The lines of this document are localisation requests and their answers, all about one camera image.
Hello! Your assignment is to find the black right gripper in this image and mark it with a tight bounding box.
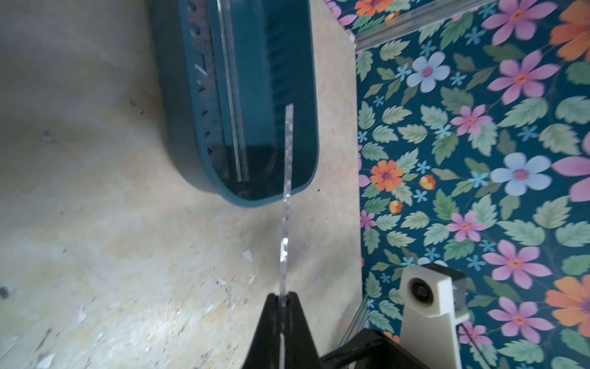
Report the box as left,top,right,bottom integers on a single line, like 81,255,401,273
242,292,427,369

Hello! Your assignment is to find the teal plastic storage box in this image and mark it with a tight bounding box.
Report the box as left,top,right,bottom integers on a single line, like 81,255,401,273
148,1,320,208

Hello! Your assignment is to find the thin clear ruler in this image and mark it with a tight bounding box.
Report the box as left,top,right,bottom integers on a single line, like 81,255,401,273
217,0,250,182

